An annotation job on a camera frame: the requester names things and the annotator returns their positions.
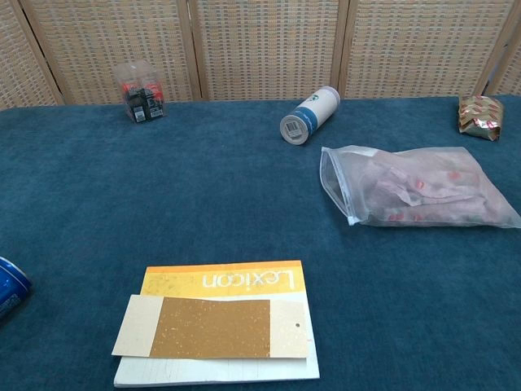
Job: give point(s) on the clear plastic zip bag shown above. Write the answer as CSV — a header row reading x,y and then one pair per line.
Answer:
x,y
427,187

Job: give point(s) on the orange Lexicon notebook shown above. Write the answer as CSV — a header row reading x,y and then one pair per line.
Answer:
x,y
224,281

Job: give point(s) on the white Starbucks tumbler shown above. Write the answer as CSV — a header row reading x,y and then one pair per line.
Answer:
x,y
310,116

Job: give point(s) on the brown and beige card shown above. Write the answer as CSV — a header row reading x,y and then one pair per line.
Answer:
x,y
211,328

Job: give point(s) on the wicker folding screen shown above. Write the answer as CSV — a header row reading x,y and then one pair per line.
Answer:
x,y
260,45

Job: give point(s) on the clear box of binder clips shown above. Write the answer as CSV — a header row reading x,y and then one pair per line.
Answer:
x,y
140,95

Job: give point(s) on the gold foil snack packet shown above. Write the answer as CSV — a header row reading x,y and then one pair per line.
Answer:
x,y
480,118

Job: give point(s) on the blue drink can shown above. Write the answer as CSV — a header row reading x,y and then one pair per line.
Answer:
x,y
12,287

